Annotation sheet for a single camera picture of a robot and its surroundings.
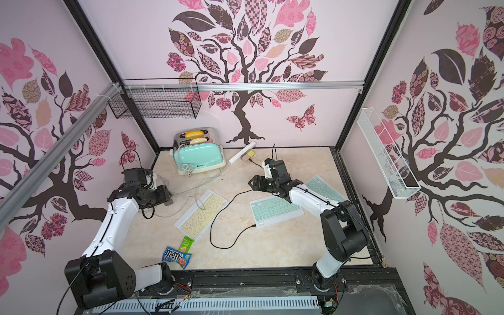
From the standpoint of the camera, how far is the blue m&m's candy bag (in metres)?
0.79

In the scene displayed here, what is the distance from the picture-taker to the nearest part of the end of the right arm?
0.67m

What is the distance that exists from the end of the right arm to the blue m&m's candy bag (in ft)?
1.33
